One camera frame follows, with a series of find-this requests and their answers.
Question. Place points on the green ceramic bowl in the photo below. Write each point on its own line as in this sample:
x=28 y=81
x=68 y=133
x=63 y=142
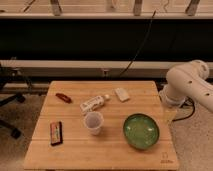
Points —
x=141 y=131

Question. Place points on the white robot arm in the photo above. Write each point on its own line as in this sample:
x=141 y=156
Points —
x=188 y=80

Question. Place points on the white rectangular sponge block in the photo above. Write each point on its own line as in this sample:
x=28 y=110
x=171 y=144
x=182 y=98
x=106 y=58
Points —
x=122 y=94

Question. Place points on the white plastic bottle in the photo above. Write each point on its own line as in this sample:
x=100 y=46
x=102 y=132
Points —
x=94 y=103

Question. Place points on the clear plastic cup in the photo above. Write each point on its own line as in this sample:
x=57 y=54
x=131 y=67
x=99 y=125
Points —
x=93 y=121

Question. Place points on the dark red small tool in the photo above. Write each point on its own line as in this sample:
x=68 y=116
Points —
x=63 y=97

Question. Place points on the wooden table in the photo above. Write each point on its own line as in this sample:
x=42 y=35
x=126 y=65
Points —
x=109 y=150

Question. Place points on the black red rectangular box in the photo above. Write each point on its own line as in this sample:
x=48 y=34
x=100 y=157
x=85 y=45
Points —
x=56 y=137

